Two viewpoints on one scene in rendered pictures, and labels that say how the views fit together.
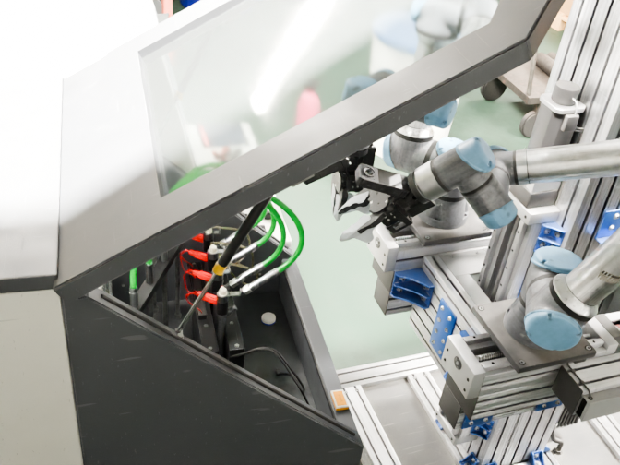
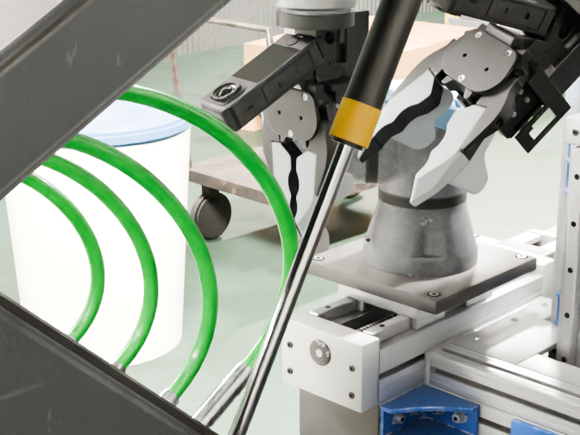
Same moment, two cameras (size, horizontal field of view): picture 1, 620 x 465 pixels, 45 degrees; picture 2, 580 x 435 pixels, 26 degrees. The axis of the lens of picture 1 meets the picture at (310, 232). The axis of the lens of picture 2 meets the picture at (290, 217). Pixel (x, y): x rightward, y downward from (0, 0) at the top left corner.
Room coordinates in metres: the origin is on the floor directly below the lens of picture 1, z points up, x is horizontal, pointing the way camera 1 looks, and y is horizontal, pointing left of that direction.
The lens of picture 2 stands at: (0.46, 0.39, 1.59)
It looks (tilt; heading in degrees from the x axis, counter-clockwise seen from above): 18 degrees down; 337
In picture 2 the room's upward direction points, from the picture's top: straight up
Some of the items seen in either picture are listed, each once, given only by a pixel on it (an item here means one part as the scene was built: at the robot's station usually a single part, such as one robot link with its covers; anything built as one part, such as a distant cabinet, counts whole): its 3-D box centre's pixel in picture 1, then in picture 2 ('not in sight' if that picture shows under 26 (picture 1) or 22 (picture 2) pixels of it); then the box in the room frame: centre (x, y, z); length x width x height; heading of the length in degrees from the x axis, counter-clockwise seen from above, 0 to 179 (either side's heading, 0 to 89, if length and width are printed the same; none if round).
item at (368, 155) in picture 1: (352, 166); (320, 75); (1.50, -0.08, 1.37); 0.09 x 0.08 x 0.12; 108
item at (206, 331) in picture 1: (213, 324); not in sight; (1.40, 0.22, 0.91); 0.34 x 0.10 x 0.15; 18
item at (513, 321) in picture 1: (539, 313); not in sight; (1.39, -0.58, 1.09); 0.15 x 0.15 x 0.10
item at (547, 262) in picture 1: (553, 278); not in sight; (1.38, -0.58, 1.20); 0.13 x 0.12 x 0.14; 169
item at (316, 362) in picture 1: (311, 356); not in sight; (1.36, -0.04, 0.87); 0.62 x 0.04 x 0.16; 18
